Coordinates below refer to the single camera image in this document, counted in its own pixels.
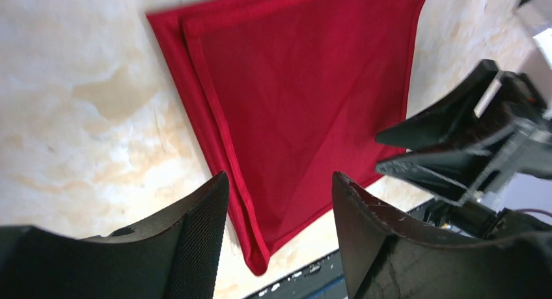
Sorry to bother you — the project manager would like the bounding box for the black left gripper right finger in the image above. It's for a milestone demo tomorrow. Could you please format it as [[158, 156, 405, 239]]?
[[332, 172, 551, 298]]

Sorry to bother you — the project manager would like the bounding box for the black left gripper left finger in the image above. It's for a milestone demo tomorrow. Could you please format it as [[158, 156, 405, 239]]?
[[1, 172, 229, 298]]

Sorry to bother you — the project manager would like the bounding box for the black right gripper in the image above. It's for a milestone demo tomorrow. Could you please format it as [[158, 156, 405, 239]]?
[[375, 59, 551, 237]]

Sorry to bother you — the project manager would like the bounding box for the red cloth napkin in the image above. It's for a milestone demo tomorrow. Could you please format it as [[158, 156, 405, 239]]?
[[146, 0, 426, 276]]

